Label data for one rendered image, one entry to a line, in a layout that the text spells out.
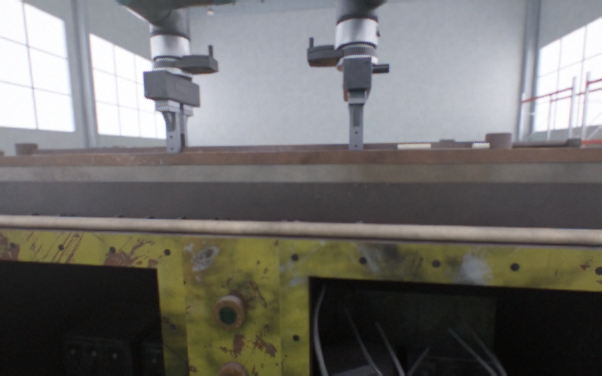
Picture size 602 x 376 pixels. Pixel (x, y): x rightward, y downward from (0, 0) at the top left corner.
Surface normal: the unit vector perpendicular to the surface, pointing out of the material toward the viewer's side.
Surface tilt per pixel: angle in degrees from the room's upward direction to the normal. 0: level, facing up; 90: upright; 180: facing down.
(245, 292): 90
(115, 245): 90
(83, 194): 90
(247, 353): 90
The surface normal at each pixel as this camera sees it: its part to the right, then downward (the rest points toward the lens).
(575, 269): -0.16, 0.12
